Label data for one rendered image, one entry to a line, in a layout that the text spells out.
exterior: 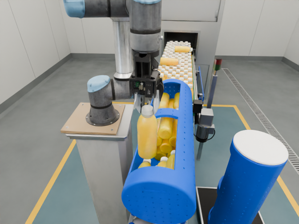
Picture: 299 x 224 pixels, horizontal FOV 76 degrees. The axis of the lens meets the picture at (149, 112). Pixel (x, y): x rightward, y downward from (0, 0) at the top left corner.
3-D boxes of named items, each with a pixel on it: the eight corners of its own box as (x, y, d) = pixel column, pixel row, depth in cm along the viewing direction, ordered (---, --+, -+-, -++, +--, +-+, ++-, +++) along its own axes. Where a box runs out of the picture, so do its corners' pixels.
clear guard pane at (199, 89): (195, 137, 200) (203, 97, 173) (194, 100, 264) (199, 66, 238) (196, 137, 200) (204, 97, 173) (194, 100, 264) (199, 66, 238)
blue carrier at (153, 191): (127, 221, 82) (113, 178, 67) (155, 111, 154) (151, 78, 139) (195, 229, 77) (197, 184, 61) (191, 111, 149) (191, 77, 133)
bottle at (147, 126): (159, 149, 75) (161, 108, 64) (152, 162, 70) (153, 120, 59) (142, 144, 78) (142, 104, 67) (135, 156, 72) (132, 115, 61)
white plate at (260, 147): (287, 138, 112) (286, 140, 112) (237, 124, 123) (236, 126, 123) (290, 172, 91) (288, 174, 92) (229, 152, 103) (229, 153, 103)
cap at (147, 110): (155, 110, 64) (155, 106, 63) (150, 117, 61) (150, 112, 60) (144, 108, 65) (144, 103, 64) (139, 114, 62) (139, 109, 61)
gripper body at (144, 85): (128, 98, 52) (125, 54, 45) (135, 84, 59) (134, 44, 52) (156, 100, 51) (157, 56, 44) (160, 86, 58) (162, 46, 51)
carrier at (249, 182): (246, 218, 161) (212, 202, 172) (287, 139, 112) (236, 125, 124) (241, 252, 140) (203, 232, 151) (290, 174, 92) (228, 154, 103)
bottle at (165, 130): (163, 141, 99) (166, 120, 115) (175, 136, 95) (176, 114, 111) (155, 132, 96) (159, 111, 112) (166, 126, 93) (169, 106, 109)
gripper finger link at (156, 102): (151, 122, 58) (145, 96, 53) (153, 112, 63) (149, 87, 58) (160, 122, 57) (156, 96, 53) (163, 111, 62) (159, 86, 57)
